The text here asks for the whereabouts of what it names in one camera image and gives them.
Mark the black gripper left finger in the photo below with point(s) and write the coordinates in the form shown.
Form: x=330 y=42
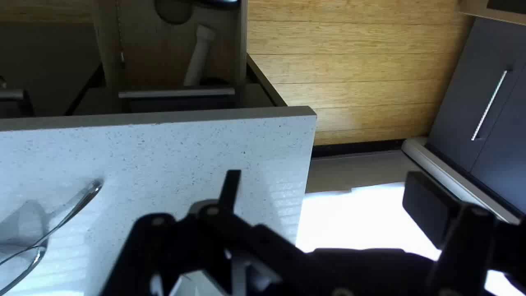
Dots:
x=231 y=190

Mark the dark cabinet door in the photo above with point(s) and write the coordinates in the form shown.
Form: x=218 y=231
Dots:
x=482 y=105

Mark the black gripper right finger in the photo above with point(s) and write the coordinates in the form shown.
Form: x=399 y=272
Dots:
x=430 y=207

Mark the white utensil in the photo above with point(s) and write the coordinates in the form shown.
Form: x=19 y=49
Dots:
x=198 y=55

